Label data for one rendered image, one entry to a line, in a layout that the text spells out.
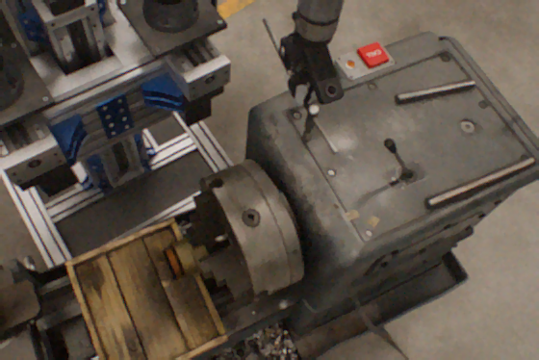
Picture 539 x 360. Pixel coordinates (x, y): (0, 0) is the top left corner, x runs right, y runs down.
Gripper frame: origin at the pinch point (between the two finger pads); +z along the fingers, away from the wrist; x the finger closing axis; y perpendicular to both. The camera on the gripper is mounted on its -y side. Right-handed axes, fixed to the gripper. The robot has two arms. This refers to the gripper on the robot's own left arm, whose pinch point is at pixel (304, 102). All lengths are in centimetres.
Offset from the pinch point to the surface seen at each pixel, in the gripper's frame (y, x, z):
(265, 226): -17.5, 17.1, 12.3
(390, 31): 100, -132, 135
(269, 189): -10.5, 12.5, 11.3
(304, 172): -10.7, 4.2, 10.0
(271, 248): -21.8, 17.5, 14.7
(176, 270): -14.5, 36.7, 24.2
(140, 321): -16, 49, 46
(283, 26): 127, -77, 135
